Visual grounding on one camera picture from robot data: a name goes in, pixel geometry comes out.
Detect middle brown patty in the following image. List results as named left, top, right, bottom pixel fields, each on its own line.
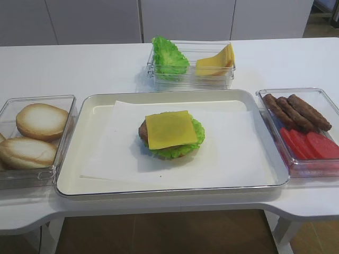
left=276, top=97, right=318, bottom=133

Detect right red tomato slice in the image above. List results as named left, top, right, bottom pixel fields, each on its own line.
left=306, top=132, right=339, bottom=159

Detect bun half in container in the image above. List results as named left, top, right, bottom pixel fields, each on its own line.
left=16, top=103, right=68, bottom=141
left=1, top=137, right=57, bottom=169

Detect brown burger patty on burger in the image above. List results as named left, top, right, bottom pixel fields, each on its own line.
left=138, top=120, right=148, bottom=143

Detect white paper sheet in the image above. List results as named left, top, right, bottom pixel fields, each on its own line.
left=81, top=102, right=277, bottom=189

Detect clear lettuce and cheese container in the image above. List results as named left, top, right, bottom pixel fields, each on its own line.
left=147, top=41, right=236, bottom=91

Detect clear patty and tomato container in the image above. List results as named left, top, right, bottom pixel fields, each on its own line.
left=256, top=88, right=338, bottom=177

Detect right brown patty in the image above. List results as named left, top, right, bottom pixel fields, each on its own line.
left=287, top=94, right=332, bottom=131

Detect yellow cheese slice on burger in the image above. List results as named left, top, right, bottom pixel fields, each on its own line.
left=145, top=110, right=198, bottom=150

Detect white serving tray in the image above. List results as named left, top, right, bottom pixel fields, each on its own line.
left=56, top=89, right=289, bottom=198

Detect lower bun half in container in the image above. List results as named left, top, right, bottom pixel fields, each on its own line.
left=1, top=137, right=57, bottom=169

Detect green lettuce leaves in container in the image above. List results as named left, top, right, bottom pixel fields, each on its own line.
left=152, top=36, right=190, bottom=80

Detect middle red tomato slice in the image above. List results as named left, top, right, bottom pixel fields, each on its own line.
left=289, top=130, right=316, bottom=160

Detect clear bun container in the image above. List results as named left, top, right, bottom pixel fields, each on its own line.
left=1, top=95, right=77, bottom=189

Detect yellow cheese slices in container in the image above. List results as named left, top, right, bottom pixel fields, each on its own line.
left=195, top=43, right=235, bottom=76

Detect upper bun half in container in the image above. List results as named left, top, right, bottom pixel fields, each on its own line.
left=16, top=103, right=68, bottom=141

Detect red tomato slice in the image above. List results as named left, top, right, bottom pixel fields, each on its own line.
left=289, top=130, right=316, bottom=160
left=280, top=127, right=303, bottom=159
left=306, top=132, right=339, bottom=159

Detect left red tomato slice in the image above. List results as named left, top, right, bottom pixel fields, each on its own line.
left=280, top=127, right=303, bottom=159

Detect green lettuce leaf on burger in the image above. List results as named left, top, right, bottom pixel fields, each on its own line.
left=142, top=115, right=205, bottom=158

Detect left brown patty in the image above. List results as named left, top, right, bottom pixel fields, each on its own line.
left=263, top=94, right=297, bottom=130

